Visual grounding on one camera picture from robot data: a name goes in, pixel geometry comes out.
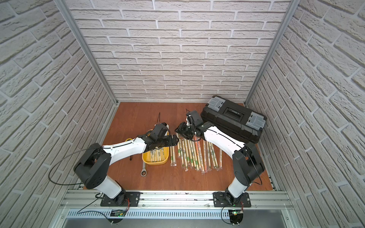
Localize aluminium mounting rail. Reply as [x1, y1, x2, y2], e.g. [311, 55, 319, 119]
[57, 190, 294, 220]

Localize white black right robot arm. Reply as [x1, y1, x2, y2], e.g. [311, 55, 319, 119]
[175, 122, 265, 205]

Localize red striped chopsticks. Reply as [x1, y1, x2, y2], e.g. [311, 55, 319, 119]
[202, 141, 208, 173]

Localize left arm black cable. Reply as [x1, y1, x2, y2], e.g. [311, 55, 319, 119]
[48, 148, 95, 186]

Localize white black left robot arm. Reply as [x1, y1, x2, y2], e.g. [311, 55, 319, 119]
[74, 135, 179, 199]

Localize yellow plastic storage box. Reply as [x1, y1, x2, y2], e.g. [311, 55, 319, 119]
[142, 147, 169, 166]

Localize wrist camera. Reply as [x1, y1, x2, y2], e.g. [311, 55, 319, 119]
[186, 110, 204, 127]
[152, 123, 168, 138]

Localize panda chopsticks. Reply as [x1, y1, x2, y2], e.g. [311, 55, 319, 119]
[178, 136, 186, 169]

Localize white sleeve chopsticks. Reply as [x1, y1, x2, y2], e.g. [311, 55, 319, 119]
[182, 139, 189, 172]

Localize black plastic toolbox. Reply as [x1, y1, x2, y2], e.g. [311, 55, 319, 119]
[201, 95, 267, 144]

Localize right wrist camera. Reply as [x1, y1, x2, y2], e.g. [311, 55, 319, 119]
[186, 110, 204, 127]

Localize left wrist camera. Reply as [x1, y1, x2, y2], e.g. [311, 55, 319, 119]
[152, 123, 168, 138]

